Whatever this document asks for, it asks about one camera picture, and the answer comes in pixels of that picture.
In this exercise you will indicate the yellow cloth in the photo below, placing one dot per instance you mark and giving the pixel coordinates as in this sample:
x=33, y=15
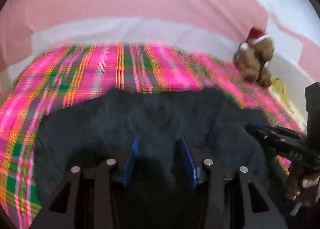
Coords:
x=285, y=96

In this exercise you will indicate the black puffer jacket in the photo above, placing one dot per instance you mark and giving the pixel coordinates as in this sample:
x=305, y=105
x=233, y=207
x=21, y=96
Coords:
x=150, y=128

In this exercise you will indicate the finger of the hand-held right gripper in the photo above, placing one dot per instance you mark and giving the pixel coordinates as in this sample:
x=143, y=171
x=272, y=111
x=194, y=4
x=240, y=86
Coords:
x=277, y=145
x=272, y=131

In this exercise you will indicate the brown teddy bear santa hat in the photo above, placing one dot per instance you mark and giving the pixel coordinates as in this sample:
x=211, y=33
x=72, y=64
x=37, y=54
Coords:
x=253, y=61

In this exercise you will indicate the person's right hand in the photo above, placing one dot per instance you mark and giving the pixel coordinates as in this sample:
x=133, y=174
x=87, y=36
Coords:
x=308, y=184

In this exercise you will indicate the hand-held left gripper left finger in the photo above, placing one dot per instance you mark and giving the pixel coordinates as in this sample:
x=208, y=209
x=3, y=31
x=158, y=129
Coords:
x=130, y=161

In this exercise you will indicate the pink plaid bed sheet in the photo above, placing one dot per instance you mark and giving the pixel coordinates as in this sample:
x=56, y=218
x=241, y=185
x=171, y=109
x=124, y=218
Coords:
x=82, y=71

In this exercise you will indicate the white headboard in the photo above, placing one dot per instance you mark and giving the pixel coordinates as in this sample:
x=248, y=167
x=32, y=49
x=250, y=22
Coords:
x=125, y=31

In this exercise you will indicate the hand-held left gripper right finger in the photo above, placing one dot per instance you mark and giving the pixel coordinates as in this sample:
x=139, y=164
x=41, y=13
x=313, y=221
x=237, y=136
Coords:
x=187, y=164

